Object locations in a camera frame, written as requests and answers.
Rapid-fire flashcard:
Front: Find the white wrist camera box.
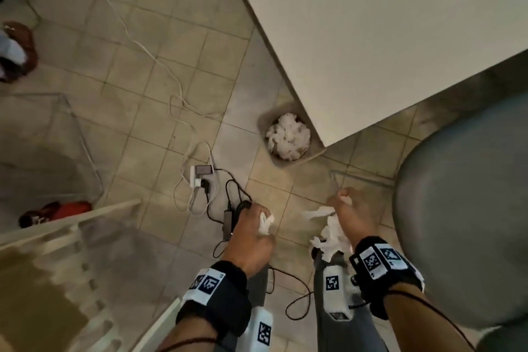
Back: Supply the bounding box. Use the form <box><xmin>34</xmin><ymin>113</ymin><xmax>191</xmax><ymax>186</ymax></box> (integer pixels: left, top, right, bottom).
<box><xmin>239</xmin><ymin>306</ymin><xmax>274</xmax><ymax>352</ymax></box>
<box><xmin>322</xmin><ymin>264</ymin><xmax>360</xmax><ymax>322</ymax></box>

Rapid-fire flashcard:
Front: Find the black wristband with marker tags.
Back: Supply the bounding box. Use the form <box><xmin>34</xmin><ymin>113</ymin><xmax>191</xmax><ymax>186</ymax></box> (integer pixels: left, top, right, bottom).
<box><xmin>176</xmin><ymin>261</ymin><xmax>252</xmax><ymax>340</ymax></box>
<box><xmin>349</xmin><ymin>236</ymin><xmax>425</xmax><ymax>320</ymax></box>

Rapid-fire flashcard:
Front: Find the person's right hand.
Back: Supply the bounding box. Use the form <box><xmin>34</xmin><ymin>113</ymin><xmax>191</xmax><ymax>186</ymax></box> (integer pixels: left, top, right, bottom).
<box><xmin>327</xmin><ymin>187</ymin><xmax>380</xmax><ymax>251</ymax></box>

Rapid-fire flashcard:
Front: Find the brown shoe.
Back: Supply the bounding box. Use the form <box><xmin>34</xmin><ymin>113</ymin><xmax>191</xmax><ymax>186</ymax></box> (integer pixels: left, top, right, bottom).
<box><xmin>0</xmin><ymin>20</ymin><xmax>39</xmax><ymax>84</ymax></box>

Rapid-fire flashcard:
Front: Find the black power adapter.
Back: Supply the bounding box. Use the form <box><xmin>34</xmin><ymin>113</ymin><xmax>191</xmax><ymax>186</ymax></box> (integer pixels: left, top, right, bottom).
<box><xmin>222</xmin><ymin>209</ymin><xmax>237</xmax><ymax>241</ymax></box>

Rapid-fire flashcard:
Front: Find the person's right leg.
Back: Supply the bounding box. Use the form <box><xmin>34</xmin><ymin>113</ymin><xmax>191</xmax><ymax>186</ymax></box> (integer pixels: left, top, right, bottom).
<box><xmin>313</xmin><ymin>250</ymin><xmax>388</xmax><ymax>352</ymax></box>

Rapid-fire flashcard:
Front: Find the white table top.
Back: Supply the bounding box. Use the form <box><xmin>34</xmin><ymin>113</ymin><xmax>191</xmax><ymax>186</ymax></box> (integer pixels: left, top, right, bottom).
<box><xmin>221</xmin><ymin>0</ymin><xmax>528</xmax><ymax>147</ymax></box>

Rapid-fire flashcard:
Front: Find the red shoe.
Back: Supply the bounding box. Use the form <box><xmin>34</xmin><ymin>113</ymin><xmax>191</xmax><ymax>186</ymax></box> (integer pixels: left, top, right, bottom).
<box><xmin>18</xmin><ymin>201</ymin><xmax>92</xmax><ymax>229</ymax></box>

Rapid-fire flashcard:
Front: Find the person's left hand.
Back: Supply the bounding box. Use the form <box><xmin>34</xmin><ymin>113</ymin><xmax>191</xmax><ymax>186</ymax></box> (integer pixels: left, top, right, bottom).
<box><xmin>225</xmin><ymin>203</ymin><xmax>276</xmax><ymax>281</ymax></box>

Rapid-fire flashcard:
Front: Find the white slatted bench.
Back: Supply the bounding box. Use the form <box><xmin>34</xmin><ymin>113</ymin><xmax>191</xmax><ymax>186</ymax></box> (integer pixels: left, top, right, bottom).
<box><xmin>0</xmin><ymin>199</ymin><xmax>182</xmax><ymax>352</ymax></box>

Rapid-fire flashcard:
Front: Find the white power strip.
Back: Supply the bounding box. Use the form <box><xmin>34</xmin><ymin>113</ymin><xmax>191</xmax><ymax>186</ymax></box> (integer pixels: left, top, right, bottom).
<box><xmin>189</xmin><ymin>164</ymin><xmax>216</xmax><ymax>194</ymax></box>

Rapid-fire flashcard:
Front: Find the small grey waste bin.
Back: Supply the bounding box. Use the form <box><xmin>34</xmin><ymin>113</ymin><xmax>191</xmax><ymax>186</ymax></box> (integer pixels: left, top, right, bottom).
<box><xmin>258</xmin><ymin>100</ymin><xmax>327</xmax><ymax>169</ymax></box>

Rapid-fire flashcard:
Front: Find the white floor cable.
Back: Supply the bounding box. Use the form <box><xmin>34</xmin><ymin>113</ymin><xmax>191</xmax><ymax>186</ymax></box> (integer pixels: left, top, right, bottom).
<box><xmin>72</xmin><ymin>0</ymin><xmax>223</xmax><ymax>216</ymax></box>

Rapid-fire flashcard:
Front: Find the black floor cable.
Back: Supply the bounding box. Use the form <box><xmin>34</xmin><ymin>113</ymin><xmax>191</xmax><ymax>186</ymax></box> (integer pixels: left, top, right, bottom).
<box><xmin>206</xmin><ymin>168</ymin><xmax>314</xmax><ymax>322</ymax></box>

